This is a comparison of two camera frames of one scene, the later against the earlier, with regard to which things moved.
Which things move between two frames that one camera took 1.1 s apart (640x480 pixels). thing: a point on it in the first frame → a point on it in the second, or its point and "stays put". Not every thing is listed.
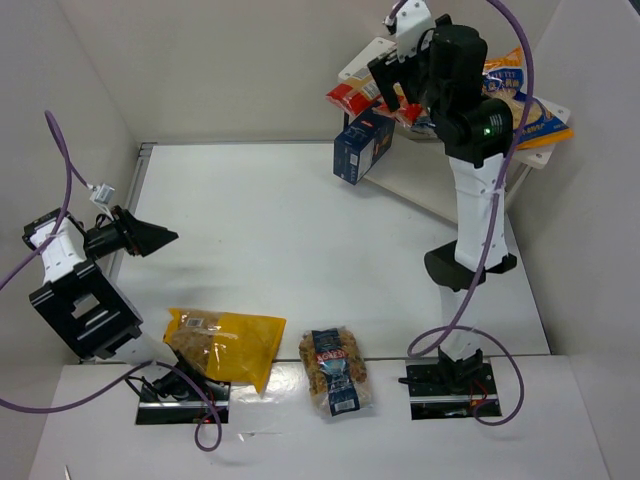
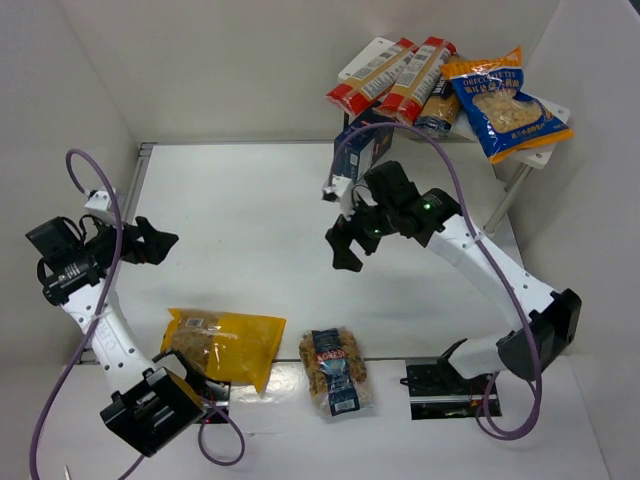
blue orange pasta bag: [504, 80] stays put
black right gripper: [388, 67] → [357, 229]
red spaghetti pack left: [354, 95] stays put
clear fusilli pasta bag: [336, 370] stays put
